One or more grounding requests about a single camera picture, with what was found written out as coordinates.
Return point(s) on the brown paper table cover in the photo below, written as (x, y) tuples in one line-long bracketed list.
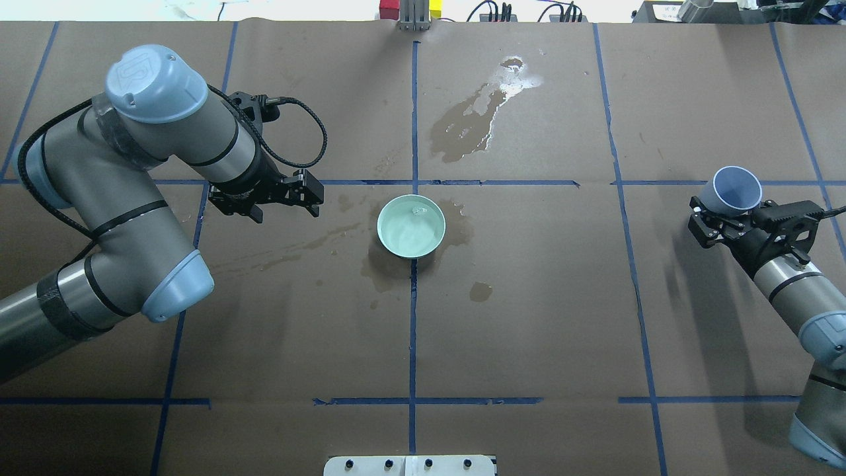
[(568, 324)]

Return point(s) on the white camera pole with base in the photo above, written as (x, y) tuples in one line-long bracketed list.
[(470, 464)]

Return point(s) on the yellow toy block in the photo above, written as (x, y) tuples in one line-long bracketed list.
[(435, 8)]

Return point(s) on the red toy block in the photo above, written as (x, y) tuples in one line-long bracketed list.
[(389, 9)]

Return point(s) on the light blue plastic cup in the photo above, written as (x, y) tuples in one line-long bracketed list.
[(732, 190)]

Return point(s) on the aluminium frame post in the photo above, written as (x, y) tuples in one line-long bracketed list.
[(414, 15)]

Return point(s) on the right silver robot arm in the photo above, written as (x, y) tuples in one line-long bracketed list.
[(814, 309)]

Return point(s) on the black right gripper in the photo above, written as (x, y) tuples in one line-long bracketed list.
[(745, 250)]

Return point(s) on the metal cylinder can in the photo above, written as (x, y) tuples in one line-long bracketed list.
[(694, 11)]

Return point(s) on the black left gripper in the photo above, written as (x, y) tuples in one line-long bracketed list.
[(246, 188)]

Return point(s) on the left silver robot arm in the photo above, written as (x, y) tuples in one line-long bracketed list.
[(90, 168)]

